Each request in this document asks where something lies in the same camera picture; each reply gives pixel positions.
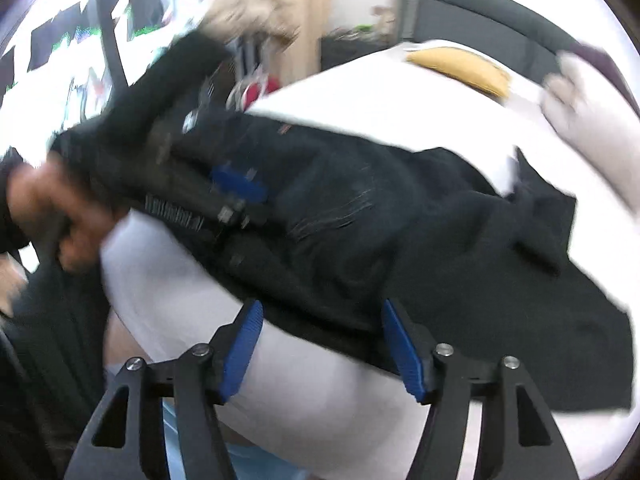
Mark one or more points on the black denim pants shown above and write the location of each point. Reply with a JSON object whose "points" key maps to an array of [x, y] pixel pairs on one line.
{"points": [[400, 235]]}

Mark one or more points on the bed with white sheet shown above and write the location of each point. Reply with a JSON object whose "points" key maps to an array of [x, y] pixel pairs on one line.
{"points": [[325, 410]]}

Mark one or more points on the person's left hand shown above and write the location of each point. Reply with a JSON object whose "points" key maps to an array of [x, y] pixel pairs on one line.
{"points": [[55, 210]]}

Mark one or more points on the dark grey nightstand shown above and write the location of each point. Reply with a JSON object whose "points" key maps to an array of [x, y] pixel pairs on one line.
{"points": [[350, 50]]}

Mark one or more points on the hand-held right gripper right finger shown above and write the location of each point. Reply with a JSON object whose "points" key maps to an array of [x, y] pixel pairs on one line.
{"points": [[405, 355]]}

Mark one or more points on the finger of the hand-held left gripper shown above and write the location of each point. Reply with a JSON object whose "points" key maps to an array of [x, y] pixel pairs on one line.
{"points": [[237, 182], [235, 216]]}

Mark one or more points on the person's leg in dark clothing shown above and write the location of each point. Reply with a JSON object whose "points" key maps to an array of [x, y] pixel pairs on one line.
{"points": [[50, 360]]}

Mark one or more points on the yellow pillow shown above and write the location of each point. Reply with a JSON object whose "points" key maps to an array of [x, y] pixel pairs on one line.
{"points": [[460, 67]]}

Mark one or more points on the red and white chair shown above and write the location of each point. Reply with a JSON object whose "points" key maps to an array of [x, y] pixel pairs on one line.
{"points": [[260, 91]]}

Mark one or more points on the dark grey headboard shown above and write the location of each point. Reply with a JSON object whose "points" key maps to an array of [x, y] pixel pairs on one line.
{"points": [[480, 5]]}

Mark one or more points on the person's left forearm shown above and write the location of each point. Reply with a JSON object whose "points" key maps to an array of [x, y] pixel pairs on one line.
{"points": [[10, 225]]}

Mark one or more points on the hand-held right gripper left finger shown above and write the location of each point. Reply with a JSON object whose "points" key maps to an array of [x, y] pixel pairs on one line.
{"points": [[242, 350]]}

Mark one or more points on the folded light grey duvet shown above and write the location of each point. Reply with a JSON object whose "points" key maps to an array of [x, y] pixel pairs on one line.
{"points": [[595, 120]]}

